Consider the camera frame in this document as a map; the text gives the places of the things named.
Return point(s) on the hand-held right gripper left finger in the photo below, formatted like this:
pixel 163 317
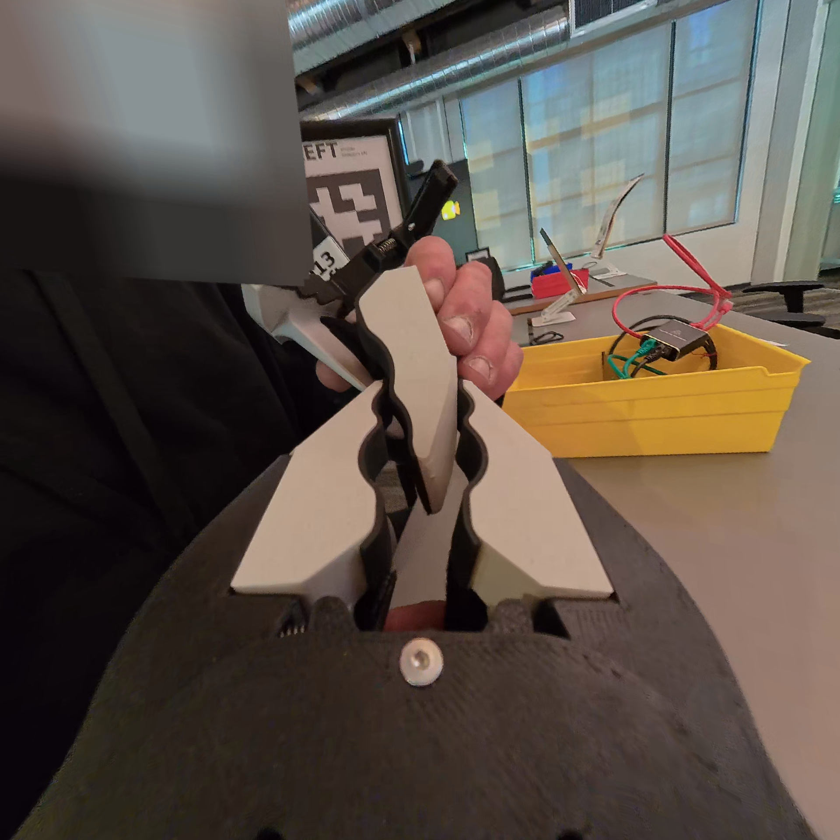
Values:
pixel 308 525

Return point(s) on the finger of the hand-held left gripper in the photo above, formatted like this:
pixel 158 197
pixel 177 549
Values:
pixel 420 380
pixel 289 318

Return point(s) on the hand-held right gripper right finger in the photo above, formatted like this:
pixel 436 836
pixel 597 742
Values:
pixel 531 525

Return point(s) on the person's left hand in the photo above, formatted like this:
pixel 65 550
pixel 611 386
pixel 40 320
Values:
pixel 472 308

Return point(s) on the person's right hand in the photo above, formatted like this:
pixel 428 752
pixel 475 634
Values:
pixel 417 617

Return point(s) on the white stand with dark board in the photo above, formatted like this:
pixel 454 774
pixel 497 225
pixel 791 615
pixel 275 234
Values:
pixel 554 317

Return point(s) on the red plastic bin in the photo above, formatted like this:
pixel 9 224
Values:
pixel 551 287

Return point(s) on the yellow plastic bin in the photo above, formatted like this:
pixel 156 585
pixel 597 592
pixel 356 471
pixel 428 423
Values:
pixel 656 420

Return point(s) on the blue item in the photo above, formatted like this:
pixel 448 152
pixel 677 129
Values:
pixel 543 270

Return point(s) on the wood-edged table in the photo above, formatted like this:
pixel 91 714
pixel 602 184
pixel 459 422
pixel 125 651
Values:
pixel 610 296

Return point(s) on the white document stand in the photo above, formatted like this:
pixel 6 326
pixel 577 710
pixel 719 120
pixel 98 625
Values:
pixel 604 239

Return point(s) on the window with blinds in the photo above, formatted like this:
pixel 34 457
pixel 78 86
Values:
pixel 630 131

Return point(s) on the black armrest office chair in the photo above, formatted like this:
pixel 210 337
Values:
pixel 787 292

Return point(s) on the silver ventilation duct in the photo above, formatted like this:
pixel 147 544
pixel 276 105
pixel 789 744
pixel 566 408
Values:
pixel 459 62
pixel 367 13

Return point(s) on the black network switch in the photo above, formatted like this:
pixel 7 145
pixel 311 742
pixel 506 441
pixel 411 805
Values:
pixel 679 338

